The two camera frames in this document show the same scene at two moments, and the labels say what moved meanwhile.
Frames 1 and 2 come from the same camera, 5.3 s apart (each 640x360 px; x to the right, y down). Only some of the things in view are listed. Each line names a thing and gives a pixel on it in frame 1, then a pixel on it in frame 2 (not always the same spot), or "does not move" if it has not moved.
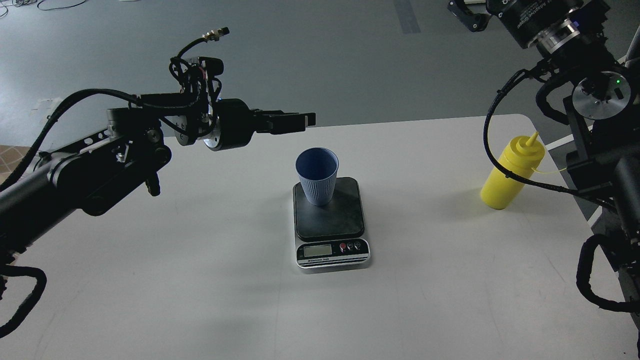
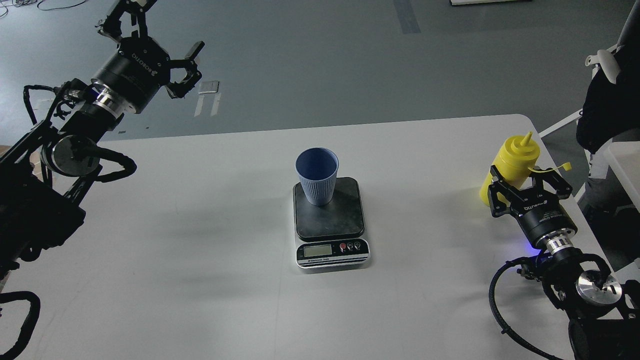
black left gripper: [237, 124] → [130, 80]
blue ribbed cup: [317, 167] does not move
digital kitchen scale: [332, 235] does not move
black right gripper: [547, 24] → [543, 218]
